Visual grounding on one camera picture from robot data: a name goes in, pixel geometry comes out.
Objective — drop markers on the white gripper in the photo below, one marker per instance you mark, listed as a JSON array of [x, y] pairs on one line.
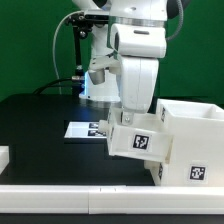
[[138, 79]]

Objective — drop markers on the white small drawer box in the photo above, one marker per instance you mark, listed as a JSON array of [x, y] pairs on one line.
[[144, 139]]

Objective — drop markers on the white drawer cabinet frame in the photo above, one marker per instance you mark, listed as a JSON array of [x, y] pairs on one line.
[[196, 157]]

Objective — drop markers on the white drawer with knob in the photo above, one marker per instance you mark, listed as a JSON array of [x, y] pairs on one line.
[[156, 170]]

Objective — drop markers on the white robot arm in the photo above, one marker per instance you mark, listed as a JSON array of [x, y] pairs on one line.
[[146, 13]]

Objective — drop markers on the white flat panel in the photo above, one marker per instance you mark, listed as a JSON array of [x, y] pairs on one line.
[[88, 130]]

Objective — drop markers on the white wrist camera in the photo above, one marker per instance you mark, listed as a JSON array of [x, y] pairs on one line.
[[138, 41]]

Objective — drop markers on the black camera on stand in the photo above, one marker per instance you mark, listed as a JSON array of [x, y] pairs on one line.
[[82, 23]]

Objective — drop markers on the white left fence rail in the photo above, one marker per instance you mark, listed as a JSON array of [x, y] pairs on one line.
[[4, 157]]

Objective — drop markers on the white fence rail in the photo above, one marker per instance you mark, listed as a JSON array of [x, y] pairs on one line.
[[4, 157], [111, 200]]

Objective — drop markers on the white front fence rail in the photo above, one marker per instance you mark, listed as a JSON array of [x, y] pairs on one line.
[[111, 200]]

